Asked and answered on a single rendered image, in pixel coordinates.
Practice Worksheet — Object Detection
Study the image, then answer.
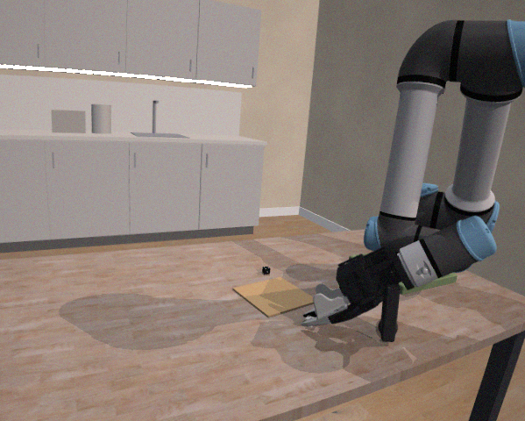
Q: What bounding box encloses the tan flat mat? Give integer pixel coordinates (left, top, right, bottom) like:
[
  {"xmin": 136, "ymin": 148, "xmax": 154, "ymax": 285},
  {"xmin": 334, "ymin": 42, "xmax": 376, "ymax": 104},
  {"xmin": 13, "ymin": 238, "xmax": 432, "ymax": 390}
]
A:
[{"xmin": 233, "ymin": 277, "xmax": 313, "ymax": 318}]

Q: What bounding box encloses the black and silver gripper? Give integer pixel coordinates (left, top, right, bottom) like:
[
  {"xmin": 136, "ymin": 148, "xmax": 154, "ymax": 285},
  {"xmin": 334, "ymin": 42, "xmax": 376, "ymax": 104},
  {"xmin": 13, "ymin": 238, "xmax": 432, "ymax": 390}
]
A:
[{"xmin": 301, "ymin": 244, "xmax": 415, "ymax": 326}]

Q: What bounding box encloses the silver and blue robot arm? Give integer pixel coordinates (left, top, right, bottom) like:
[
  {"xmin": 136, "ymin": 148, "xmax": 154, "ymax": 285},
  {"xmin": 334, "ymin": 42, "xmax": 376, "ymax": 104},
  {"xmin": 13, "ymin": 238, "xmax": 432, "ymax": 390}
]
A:
[{"xmin": 364, "ymin": 19, "xmax": 525, "ymax": 287}]

